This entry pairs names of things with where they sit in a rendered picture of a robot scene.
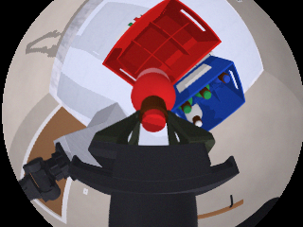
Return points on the blue plastic crate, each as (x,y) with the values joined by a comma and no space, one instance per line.
(224,100)

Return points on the white bottle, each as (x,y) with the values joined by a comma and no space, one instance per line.
(195,115)

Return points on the red plastic crate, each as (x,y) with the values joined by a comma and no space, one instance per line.
(153,30)

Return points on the white paper strip with printed marks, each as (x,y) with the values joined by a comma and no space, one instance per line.
(125,29)

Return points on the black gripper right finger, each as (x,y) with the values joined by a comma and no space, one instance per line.
(187,132)

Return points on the red bottle with pink label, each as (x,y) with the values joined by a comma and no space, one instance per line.
(154,92)

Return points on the green bottle with pale green label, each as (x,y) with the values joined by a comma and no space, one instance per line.
(205,93)
(186,107)

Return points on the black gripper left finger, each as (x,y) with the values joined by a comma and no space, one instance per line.
(121,130)

